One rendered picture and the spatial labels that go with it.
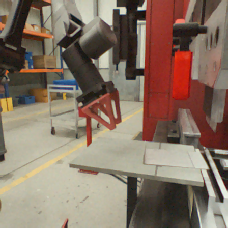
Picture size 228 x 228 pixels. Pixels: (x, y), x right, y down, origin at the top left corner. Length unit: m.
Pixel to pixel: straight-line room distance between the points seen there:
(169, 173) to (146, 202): 0.15
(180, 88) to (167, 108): 1.04
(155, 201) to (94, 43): 0.40
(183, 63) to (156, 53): 1.03
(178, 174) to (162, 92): 0.93
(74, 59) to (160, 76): 0.90
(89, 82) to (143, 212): 0.32
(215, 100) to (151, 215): 0.28
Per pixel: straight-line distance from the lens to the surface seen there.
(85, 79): 0.44
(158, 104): 1.31
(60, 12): 0.54
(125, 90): 7.94
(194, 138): 0.80
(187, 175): 0.41
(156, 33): 1.31
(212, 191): 0.38
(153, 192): 0.58
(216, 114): 0.40
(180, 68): 0.27
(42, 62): 8.25
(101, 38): 0.42
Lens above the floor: 1.19
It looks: 12 degrees down
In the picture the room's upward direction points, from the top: straight up
